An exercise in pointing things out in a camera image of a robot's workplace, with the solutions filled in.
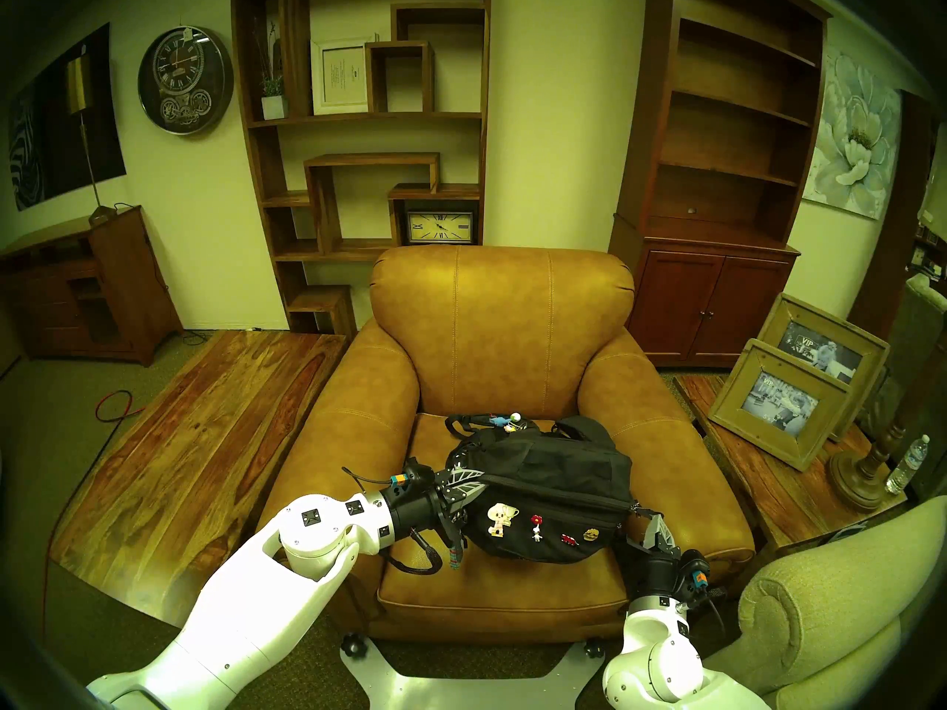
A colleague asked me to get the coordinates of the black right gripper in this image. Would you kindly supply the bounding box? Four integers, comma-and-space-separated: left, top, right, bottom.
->
625, 516, 710, 606

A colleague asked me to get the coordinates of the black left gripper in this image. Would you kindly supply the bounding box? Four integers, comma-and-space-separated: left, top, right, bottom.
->
385, 457, 486, 558

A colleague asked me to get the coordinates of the black zipper bag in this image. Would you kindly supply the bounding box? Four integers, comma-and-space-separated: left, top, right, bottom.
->
444, 414, 663, 565

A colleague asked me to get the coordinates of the rustic wooden side table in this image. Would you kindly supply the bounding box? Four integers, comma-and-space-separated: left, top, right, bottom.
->
673, 374, 909, 561

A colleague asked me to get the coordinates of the tan leather armchair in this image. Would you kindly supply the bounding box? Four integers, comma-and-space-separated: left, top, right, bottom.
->
253, 245, 757, 644

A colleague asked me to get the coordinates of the beige fabric sofa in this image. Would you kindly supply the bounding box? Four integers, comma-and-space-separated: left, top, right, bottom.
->
703, 494, 947, 710

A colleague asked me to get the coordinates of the turned wooden lamp base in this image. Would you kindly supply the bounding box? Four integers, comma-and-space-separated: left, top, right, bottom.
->
827, 324, 947, 513

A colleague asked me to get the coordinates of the cherry wood hutch bookcase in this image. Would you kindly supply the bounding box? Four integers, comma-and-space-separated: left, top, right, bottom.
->
608, 0, 833, 368

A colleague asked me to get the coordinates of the clear plastic water bottle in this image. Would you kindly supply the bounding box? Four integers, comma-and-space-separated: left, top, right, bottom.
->
885, 434, 930, 496

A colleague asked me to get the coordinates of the rectangular mantel clock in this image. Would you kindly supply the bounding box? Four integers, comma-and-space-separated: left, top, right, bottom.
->
405, 210, 475, 245

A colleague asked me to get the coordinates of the rustic wooden coffee table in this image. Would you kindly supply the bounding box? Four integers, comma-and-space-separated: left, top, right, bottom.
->
49, 330, 348, 628

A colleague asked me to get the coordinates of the grey upholstered chair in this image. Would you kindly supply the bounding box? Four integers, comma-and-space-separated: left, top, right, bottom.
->
884, 272, 947, 421

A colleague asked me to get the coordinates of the low cherry wood cabinet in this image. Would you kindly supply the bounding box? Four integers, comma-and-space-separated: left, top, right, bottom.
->
0, 206, 183, 368

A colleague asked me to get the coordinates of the plant in white pot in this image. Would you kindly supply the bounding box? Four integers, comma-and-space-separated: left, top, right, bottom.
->
255, 21, 289, 121

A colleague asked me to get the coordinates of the white framed certificate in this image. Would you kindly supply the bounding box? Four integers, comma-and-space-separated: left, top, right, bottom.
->
310, 34, 380, 116

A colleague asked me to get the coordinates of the white flower painting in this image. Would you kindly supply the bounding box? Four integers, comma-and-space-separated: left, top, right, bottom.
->
803, 47, 903, 221

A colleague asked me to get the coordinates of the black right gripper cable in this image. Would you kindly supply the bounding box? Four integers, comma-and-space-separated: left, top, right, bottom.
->
684, 561, 729, 632

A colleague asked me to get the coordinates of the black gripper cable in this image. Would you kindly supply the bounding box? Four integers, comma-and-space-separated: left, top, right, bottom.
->
342, 466, 445, 575
684, 561, 729, 632

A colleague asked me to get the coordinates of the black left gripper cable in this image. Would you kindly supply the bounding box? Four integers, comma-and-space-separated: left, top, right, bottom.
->
342, 466, 445, 575

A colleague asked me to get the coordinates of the small weathered wooden photo frame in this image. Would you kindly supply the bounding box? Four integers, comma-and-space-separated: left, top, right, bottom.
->
709, 339, 852, 471

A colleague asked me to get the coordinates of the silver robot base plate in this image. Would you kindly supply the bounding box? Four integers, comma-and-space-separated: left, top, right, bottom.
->
342, 642, 607, 710

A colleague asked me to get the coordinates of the large weathered wooden photo frame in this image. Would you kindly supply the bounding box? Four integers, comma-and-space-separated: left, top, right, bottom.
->
758, 293, 891, 443

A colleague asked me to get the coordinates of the red floor cable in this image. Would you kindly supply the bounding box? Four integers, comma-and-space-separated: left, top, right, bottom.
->
41, 389, 135, 628

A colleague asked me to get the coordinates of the geometric wooden wall shelf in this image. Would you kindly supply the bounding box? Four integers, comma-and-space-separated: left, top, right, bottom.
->
231, 0, 493, 339

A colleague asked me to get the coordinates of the dark wooden door frame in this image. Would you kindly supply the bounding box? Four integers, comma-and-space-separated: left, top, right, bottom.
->
847, 91, 944, 339

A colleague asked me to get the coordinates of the round black wall clock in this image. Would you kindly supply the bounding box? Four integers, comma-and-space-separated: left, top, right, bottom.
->
138, 26, 235, 135

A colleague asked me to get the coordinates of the black zebra wall art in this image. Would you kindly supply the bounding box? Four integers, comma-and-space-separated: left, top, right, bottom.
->
7, 23, 127, 212

